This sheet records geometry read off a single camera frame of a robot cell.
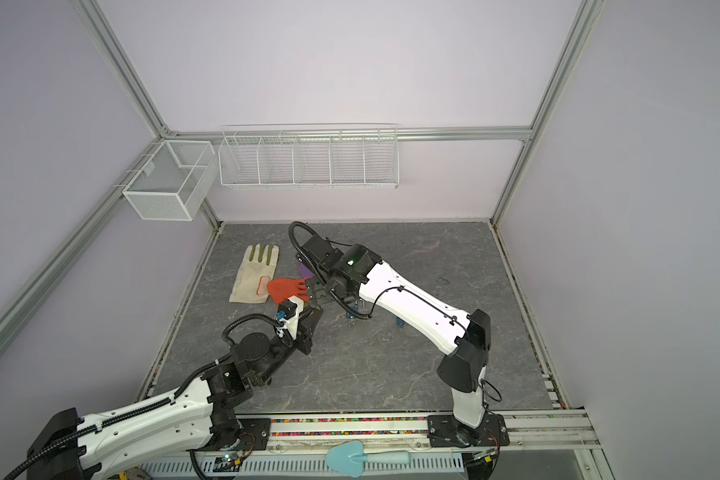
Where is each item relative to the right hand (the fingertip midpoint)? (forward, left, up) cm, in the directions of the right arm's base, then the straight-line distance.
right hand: (328, 291), depth 75 cm
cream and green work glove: (+22, +31, -21) cm, 43 cm away
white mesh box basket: (+40, +56, +4) cm, 69 cm away
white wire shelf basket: (+48, +10, +8) cm, 50 cm away
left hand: (-5, +2, -2) cm, 6 cm away
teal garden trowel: (-33, -5, -21) cm, 39 cm away
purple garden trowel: (+22, +14, -22) cm, 34 cm away
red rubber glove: (+14, +20, -21) cm, 32 cm away
